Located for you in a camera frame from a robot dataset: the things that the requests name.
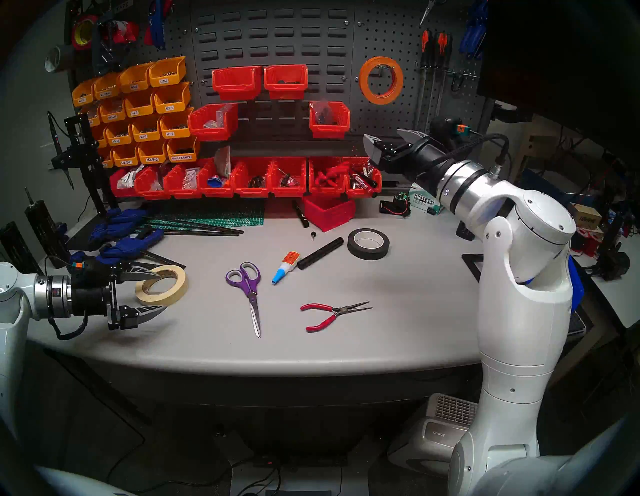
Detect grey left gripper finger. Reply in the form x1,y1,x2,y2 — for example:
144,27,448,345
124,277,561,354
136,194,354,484
119,265,163,283
136,305,169,328

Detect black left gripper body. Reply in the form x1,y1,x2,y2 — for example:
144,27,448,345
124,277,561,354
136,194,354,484
69,274,142,332

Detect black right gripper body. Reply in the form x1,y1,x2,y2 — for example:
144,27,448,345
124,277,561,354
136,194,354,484
379,136,452,189

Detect beige masking tape roll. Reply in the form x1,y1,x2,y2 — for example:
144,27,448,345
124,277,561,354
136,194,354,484
135,264,189,307

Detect orange tape roll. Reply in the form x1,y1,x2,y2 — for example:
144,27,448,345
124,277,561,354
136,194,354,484
359,56,404,106

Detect black tape roll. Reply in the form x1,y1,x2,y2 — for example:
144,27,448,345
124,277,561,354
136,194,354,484
347,228,390,261

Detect red white tape roll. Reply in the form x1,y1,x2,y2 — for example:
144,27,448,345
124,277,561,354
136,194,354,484
102,20,141,45

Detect red black permanent marker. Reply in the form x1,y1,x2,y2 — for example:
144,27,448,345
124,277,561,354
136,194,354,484
350,170,379,196

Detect Kimtech tissue box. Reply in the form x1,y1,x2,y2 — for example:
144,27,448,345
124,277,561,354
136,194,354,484
409,182,443,215

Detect red plastic bin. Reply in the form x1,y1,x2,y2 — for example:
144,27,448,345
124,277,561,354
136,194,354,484
134,165,168,201
344,156,382,197
301,194,357,233
188,103,239,142
109,167,138,198
197,159,236,197
231,157,275,197
309,101,351,139
263,64,309,100
308,156,348,196
211,66,263,101
270,157,307,197
163,162,202,199

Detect black battery holder with board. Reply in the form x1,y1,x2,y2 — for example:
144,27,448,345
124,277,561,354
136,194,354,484
378,196,412,217

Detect black cylinder with metal tip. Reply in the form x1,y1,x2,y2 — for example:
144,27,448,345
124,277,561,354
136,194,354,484
24,187,68,256

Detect black ribbed cylinder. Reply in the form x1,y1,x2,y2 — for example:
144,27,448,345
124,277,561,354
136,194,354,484
0,220,38,276

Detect white plastic parts bag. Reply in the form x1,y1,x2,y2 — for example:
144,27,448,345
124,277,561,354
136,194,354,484
117,167,146,190

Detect green cutting mat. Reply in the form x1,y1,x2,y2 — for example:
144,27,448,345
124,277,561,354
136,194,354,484
145,198,266,231

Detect black plastic tube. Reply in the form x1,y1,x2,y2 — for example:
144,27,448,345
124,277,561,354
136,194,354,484
297,237,345,271

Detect black metal stand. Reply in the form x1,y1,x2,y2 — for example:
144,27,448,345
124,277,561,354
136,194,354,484
50,114,118,217

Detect glue bottle with blue cap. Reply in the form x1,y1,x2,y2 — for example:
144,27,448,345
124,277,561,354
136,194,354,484
271,251,301,285

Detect clear plastic parts bag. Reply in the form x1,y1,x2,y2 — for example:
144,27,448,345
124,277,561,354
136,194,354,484
205,105,236,128

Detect black monitor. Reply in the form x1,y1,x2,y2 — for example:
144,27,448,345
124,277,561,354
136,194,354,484
475,0,640,166

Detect small cardboard box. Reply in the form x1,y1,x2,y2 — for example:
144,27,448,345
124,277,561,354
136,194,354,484
570,202,603,231

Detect blue plastic bin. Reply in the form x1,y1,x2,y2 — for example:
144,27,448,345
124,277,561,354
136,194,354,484
567,255,586,311

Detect black power strip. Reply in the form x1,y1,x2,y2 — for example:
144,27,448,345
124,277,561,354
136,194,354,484
252,452,348,471

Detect black desk device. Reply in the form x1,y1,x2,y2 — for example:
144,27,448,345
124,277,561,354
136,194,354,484
597,215,632,282

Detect black hanging clamp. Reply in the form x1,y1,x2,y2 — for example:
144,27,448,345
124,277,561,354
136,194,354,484
90,0,131,76

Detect white side table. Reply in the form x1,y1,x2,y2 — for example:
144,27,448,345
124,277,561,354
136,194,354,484
575,225,640,331

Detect white grey air purifier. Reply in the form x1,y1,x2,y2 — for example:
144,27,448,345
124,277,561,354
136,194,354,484
387,392,481,476

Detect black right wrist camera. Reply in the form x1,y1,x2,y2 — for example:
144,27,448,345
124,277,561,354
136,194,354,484
430,116,471,146

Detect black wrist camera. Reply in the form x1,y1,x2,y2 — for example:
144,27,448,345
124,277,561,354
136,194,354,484
69,251,121,276
430,116,471,146

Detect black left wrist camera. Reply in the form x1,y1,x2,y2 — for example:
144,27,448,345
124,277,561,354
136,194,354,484
69,251,121,276

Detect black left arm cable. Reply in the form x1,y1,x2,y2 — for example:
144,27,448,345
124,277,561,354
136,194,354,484
47,310,90,342

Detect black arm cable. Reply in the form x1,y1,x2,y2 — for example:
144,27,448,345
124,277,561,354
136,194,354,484
47,310,90,342
440,132,511,168

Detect red handled tool set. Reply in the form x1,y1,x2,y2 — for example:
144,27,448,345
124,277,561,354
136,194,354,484
315,164,348,187

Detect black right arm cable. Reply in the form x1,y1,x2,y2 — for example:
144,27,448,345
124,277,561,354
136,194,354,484
440,132,511,168

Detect purple handled scissors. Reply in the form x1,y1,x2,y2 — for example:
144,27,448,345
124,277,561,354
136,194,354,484
225,262,263,339

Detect blue handled hanging pliers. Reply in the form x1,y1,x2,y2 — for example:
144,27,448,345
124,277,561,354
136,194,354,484
457,0,490,62

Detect red handled needle-nose pliers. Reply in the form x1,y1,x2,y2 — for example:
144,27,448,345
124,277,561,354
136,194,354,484
300,301,373,333

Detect red wire spool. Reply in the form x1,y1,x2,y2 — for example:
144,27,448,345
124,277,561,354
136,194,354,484
575,227,603,257

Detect grey duct tape roll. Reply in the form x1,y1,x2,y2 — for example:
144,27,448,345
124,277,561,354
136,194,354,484
44,44,76,74

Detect blue handled hanging tool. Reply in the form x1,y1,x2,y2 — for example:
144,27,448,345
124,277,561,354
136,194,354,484
144,0,176,50

